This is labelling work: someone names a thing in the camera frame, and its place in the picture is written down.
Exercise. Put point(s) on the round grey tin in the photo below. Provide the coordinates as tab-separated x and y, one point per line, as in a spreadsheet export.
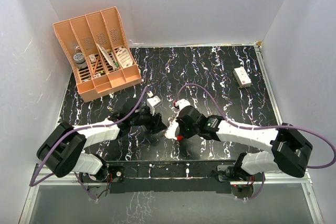
79	60

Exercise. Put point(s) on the white blister pack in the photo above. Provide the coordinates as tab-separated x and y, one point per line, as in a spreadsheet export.
124	57

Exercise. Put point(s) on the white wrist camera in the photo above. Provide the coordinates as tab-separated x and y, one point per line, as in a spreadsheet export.
152	102
181	104

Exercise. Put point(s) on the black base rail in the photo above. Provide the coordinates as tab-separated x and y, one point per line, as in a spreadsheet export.
166	176

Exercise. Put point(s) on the orange plastic desk organizer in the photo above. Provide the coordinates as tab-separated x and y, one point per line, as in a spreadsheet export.
80	34

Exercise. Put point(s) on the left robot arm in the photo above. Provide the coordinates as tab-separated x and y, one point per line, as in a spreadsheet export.
69	157

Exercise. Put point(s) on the small white card box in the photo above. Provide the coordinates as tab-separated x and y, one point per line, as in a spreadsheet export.
92	58

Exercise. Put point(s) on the white paper packet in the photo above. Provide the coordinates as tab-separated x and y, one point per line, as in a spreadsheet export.
109	58

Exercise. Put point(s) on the small white cardboard box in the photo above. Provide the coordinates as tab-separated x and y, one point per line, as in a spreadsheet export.
242	77

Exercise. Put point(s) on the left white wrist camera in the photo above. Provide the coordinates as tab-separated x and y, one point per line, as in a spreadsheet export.
152	102

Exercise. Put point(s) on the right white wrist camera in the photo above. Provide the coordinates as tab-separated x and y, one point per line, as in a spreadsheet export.
181	104

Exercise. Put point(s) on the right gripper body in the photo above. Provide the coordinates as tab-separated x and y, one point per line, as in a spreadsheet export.
187	131

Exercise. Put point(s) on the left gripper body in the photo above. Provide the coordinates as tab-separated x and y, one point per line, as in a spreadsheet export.
146	118

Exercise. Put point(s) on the orange pencil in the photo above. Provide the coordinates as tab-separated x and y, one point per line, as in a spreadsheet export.
96	65

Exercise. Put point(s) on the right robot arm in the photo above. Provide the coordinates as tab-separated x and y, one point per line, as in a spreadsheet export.
284	149

